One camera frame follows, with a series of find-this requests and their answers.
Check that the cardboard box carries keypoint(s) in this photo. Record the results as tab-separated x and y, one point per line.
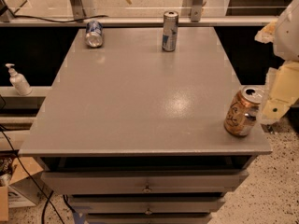
21	188

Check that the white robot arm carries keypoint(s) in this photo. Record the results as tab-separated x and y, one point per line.
286	41

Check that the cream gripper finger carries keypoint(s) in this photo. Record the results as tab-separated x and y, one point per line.
267	33
281	91

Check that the blue can lying down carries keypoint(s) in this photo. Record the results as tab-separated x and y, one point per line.
94	34

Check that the tall silver blue can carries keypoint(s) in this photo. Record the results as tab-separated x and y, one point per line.
170	31

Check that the right metal frame leg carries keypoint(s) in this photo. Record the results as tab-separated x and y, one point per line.
193	8

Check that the grey drawer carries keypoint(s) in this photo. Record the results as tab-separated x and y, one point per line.
149	219
147	204
137	182

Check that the grey drawer cabinet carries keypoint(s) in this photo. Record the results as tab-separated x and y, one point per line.
129	106

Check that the orange soda can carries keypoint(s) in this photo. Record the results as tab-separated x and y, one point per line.
244	108

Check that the white pump bottle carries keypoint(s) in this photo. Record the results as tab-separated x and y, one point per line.
18	81

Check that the middle grey drawer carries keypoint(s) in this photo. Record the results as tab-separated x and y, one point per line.
147	204

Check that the metal frame leg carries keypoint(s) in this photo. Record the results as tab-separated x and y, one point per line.
193	8
82	9

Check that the left metal frame leg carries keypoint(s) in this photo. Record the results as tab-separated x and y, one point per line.
82	9

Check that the top grey drawer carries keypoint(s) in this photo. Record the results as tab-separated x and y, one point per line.
137	182

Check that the bottom grey drawer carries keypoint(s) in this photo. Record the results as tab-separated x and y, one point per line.
149	219

